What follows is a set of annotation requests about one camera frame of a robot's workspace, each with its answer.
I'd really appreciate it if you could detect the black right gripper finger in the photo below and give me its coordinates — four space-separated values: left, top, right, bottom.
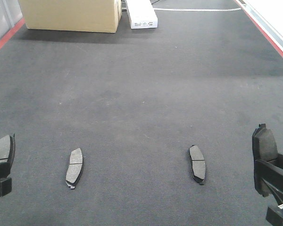
266 204 283 226
254 154 283 204

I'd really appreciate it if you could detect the grey brake pad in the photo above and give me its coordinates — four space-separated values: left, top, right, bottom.
189 145 206 185
66 148 83 189
252 123 278 197
0 134 16 166

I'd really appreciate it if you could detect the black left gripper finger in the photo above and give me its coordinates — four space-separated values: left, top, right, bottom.
0 178 12 197
0 162 12 179

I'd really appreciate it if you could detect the black conveyor belt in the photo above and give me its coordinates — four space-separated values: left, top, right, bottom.
0 0 283 226

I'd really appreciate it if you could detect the cardboard box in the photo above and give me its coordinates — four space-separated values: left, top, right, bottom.
19 0 122 33

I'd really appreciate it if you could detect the white long box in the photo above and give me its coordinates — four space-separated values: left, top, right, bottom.
125 0 158 29

